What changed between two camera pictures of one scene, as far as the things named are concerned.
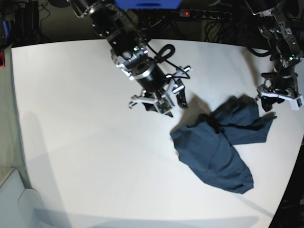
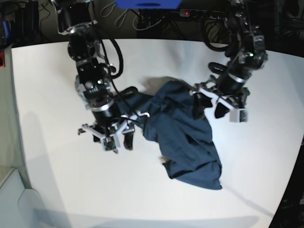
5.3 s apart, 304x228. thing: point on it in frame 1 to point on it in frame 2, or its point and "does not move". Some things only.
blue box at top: [147, 4] does not move
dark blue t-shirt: [208, 144] to [183, 137]
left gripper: [162, 98] to [110, 135]
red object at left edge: [2, 60] does not move
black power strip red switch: [205, 14] does not move
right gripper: [280, 85] to [235, 99]
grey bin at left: [20, 207] does not move
